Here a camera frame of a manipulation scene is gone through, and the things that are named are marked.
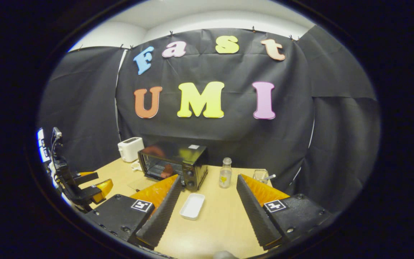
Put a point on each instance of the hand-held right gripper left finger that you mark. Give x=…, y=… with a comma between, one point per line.
x=162, y=216

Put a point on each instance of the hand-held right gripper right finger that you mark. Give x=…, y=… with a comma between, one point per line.
x=257, y=216

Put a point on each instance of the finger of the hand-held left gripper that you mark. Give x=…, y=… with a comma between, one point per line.
x=86, y=177
x=101, y=189

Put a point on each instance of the black electric oven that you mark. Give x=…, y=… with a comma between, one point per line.
x=192, y=169

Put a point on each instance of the white rectangular tray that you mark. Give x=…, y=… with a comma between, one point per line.
x=192, y=207

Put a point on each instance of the white toaster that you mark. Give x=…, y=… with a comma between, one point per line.
x=129, y=149

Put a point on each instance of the clear glass bottle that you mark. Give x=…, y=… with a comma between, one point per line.
x=225, y=176

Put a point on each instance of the black backdrop cloth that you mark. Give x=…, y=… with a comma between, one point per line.
x=235, y=136

